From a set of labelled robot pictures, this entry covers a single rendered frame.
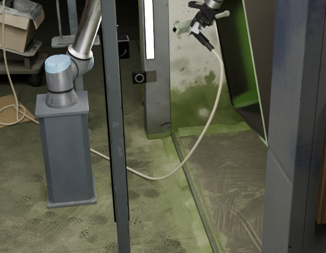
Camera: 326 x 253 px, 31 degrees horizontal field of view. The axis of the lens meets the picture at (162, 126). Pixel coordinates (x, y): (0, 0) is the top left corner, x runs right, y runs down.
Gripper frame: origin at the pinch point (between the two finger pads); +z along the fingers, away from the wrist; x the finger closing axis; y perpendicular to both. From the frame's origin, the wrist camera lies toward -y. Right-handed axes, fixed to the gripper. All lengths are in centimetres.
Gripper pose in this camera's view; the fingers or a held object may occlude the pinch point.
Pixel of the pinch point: (192, 30)
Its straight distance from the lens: 317.3
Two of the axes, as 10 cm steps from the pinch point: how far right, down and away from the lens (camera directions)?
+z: -3.9, 6.3, 6.7
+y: 6.6, 7.0, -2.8
